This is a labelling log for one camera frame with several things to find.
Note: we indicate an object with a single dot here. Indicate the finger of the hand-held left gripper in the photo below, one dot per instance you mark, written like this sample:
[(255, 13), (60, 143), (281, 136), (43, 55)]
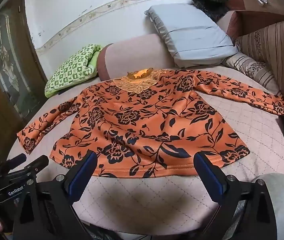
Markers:
[(14, 160), (36, 165)]

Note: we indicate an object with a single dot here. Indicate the wooden door with glass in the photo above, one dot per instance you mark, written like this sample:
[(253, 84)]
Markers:
[(4, 80)]

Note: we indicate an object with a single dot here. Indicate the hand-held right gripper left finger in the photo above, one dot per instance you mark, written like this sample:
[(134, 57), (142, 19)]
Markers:
[(82, 178)]

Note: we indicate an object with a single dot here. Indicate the striped beige sofa cushion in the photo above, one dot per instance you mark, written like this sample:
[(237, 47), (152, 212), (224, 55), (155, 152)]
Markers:
[(269, 52)]

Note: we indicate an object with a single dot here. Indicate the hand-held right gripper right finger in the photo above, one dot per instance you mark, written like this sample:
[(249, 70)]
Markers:
[(210, 178)]

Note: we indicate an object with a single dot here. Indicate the person's grey trousered leg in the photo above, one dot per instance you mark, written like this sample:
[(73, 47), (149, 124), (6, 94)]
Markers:
[(279, 200)]

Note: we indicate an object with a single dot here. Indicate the green checkered cushion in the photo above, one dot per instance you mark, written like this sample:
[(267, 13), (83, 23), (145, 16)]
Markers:
[(72, 70)]

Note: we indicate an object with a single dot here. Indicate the brown cardboard box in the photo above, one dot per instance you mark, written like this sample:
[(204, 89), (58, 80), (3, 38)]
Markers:
[(259, 12)]

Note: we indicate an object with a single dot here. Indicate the orange floral long-sleeved shirt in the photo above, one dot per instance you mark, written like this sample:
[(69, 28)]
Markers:
[(142, 122)]

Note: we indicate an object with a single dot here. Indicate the grey-blue pillow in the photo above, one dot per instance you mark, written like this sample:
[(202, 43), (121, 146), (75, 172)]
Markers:
[(192, 35)]

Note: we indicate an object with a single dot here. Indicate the striped floral pillow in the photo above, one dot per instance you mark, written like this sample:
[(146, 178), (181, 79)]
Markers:
[(253, 71)]

